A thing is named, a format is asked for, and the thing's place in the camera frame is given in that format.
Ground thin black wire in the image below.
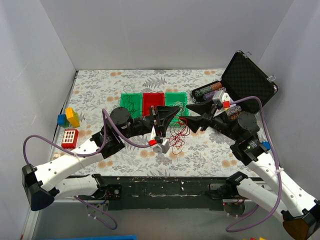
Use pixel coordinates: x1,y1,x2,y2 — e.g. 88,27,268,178
119,84,142,116

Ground small white red toy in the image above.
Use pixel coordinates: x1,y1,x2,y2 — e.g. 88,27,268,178
52,153,62,160

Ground black table front frame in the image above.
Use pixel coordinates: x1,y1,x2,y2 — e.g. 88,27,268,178
77,174,256,211

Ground right green plastic bin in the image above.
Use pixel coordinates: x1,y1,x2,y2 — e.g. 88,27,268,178
164,92,189,127

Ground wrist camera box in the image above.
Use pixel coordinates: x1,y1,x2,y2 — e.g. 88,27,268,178
148,126,170,154
212,90,231,117

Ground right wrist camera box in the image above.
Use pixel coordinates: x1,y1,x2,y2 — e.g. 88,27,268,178
212,90,231,117

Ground red plastic bin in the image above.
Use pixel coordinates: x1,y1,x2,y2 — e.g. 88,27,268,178
141,92,165,116

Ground red window toy brick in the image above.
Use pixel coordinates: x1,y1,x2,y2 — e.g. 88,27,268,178
61,129,79,149

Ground white wire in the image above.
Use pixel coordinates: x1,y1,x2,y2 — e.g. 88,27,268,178
169,99,187,111

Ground floral table mat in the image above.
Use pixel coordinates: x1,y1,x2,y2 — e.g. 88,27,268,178
47,68,278,178

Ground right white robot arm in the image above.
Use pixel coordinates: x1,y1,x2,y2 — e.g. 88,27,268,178
183,100,320,240

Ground blue plastic bin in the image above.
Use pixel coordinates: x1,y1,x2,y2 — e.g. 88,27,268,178
47,235,138,240

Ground red wire bundle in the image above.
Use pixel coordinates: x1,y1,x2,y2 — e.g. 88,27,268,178
167,116,191,156

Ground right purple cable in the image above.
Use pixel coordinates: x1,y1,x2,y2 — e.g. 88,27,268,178
226,96,283,233

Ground black poker chip case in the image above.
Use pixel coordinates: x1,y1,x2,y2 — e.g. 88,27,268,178
190,50,278,105

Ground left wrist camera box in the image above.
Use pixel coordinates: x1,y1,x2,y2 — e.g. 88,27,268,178
148,126,170,154

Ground green plastic bin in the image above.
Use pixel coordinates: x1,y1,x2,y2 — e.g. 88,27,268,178
164,92,189,127
119,93,143,119

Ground left green plastic bin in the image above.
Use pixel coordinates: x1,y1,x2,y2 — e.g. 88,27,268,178
119,93,143,119

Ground yellow red toy pieces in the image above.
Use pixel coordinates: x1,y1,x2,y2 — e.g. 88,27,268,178
242,237,267,240

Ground small blue toy brick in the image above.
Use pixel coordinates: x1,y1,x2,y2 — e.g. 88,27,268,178
262,141,271,151

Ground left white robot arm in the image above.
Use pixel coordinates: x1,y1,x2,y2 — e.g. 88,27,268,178
21,106,180,211

